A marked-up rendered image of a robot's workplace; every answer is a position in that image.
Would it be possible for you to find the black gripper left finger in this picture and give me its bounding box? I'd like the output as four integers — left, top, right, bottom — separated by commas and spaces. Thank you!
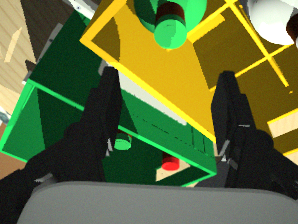
0, 66, 122, 224

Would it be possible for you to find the yellow plastic crate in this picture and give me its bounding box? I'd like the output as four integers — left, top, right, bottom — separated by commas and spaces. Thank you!
79, 0, 298, 156

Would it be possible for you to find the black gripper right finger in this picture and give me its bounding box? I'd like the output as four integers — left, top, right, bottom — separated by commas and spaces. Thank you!
211, 71, 298, 201

